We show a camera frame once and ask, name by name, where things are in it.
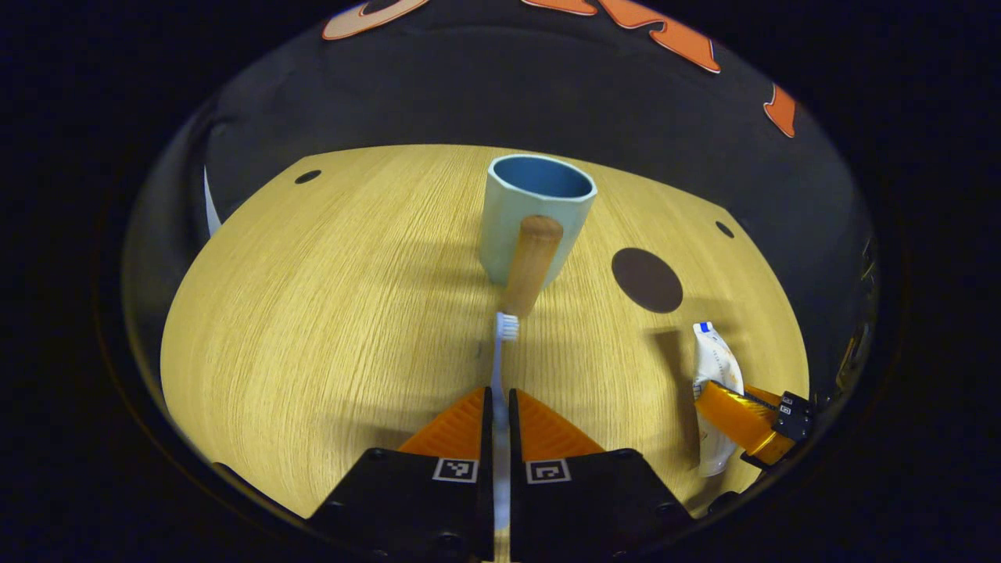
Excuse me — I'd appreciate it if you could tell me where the wooden desktop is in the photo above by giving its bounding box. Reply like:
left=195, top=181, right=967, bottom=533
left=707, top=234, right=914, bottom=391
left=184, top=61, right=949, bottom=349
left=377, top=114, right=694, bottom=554
left=160, top=144, right=810, bottom=563

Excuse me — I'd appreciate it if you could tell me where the dark brown round coaster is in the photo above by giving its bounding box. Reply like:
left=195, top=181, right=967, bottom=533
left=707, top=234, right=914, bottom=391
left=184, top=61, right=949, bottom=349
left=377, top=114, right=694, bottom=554
left=611, top=248, right=684, bottom=314

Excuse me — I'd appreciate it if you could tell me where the white and blue toothbrush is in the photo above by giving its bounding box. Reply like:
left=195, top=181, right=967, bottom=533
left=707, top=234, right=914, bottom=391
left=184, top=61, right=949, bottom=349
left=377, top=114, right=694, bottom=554
left=490, top=312, right=520, bottom=534

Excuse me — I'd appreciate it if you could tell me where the white toothpaste tube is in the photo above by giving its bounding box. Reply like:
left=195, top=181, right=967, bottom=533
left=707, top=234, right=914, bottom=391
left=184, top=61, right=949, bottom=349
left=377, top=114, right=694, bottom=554
left=691, top=321, right=745, bottom=478

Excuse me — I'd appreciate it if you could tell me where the light blue cup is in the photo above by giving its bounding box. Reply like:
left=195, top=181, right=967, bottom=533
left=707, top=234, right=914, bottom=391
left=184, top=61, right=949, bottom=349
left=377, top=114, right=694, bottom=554
left=479, top=154, right=598, bottom=319

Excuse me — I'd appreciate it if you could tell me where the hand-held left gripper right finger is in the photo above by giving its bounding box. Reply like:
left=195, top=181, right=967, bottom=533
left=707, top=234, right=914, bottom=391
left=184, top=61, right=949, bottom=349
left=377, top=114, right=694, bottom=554
left=508, top=387, right=698, bottom=563

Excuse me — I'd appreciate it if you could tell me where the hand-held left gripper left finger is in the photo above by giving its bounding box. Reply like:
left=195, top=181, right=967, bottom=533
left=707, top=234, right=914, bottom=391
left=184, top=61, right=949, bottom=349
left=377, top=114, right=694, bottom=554
left=307, top=385, right=496, bottom=563

